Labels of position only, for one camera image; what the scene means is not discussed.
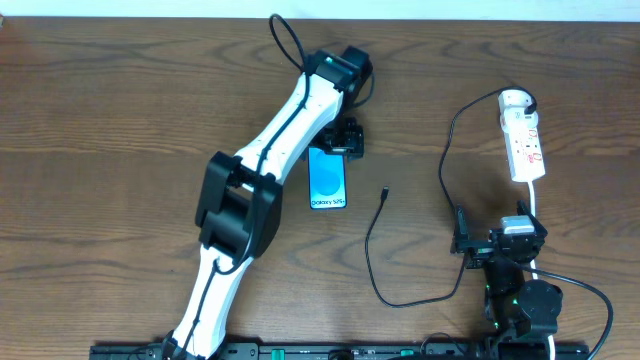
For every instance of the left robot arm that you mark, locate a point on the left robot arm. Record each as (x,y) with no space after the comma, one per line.
(240,203)

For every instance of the white power strip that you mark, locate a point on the white power strip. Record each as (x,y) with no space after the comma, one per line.
(524,152)

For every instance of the white USB charger adapter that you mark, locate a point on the white USB charger adapter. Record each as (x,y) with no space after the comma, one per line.
(514,98)

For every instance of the Samsung Galaxy smartphone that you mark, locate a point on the Samsung Galaxy smartphone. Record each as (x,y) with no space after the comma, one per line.
(327,180)

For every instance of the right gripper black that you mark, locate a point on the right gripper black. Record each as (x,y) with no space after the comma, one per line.
(480,246)

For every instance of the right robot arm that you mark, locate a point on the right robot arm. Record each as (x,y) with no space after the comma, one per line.
(523,311)

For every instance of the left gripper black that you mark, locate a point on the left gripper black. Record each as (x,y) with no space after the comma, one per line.
(343,141)

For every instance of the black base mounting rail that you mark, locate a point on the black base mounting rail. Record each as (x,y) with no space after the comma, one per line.
(431,350)

